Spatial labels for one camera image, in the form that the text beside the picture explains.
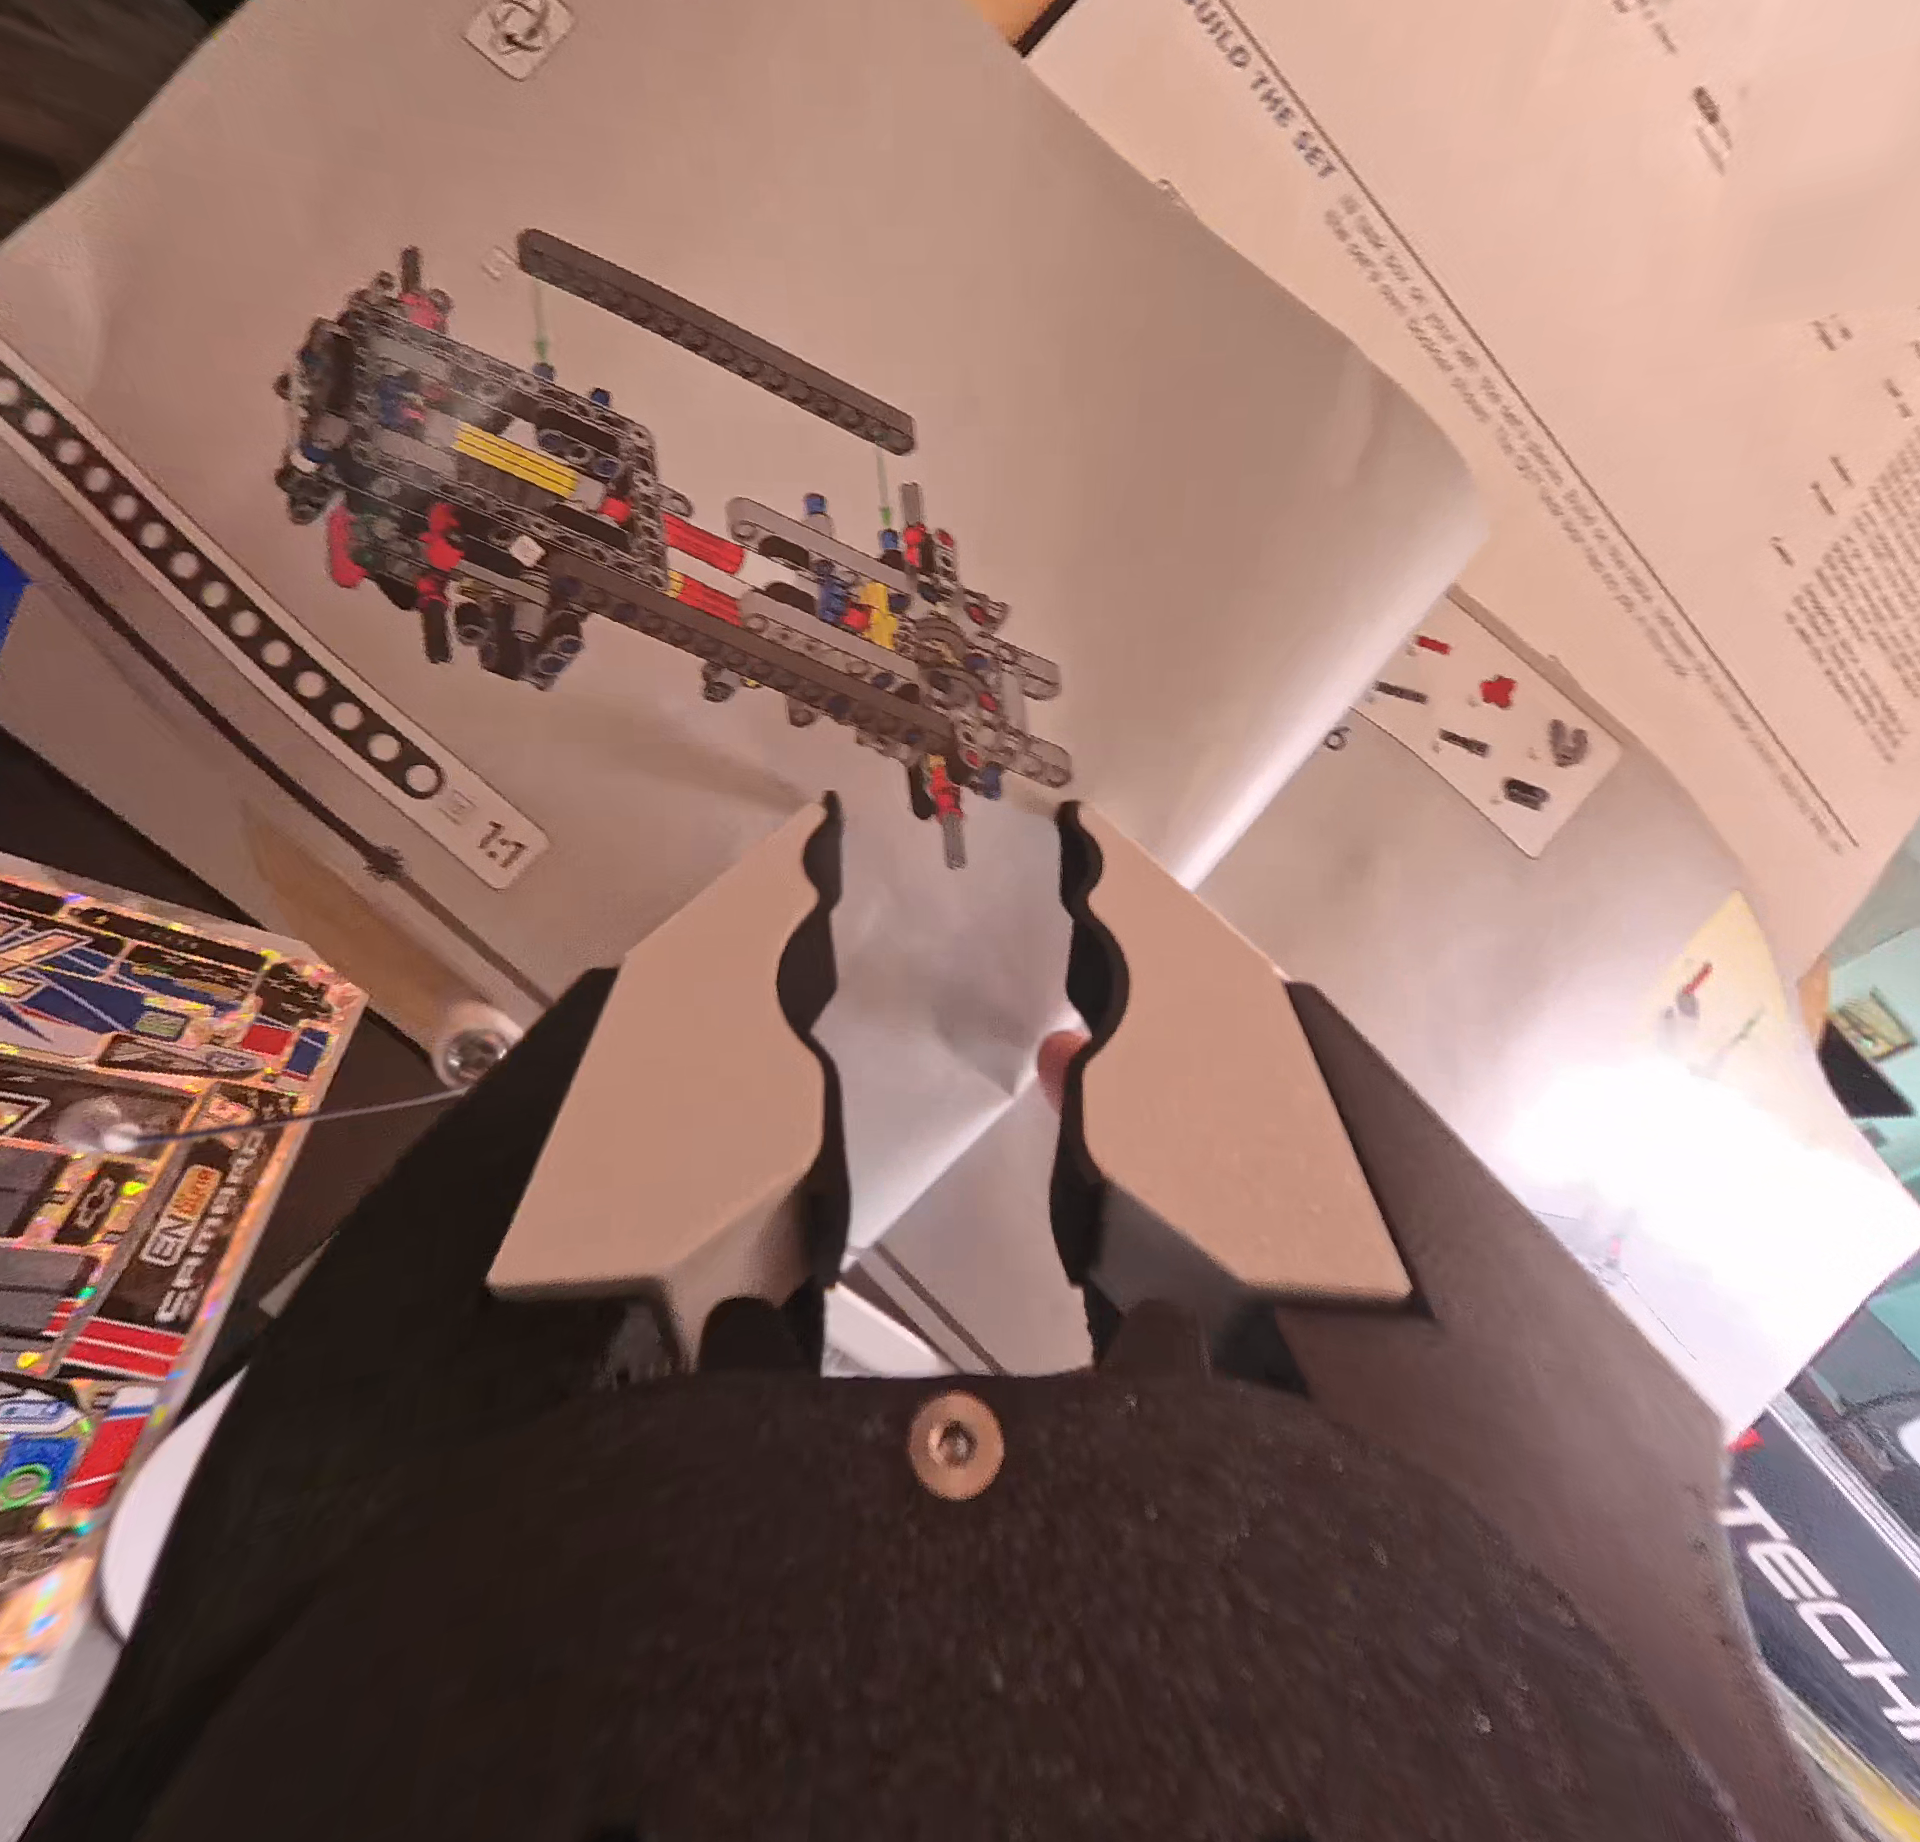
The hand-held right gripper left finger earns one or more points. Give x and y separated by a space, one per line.
660 1123

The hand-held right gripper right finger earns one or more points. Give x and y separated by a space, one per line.
1245 1123

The lego instruction booklet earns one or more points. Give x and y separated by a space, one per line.
900 220

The lego sticker sheet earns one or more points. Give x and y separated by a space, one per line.
151 1272

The black lego set box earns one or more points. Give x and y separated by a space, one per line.
1846 1573

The person's right hand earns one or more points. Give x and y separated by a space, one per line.
1062 1069

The printed paper sheet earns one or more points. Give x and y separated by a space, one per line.
1501 220

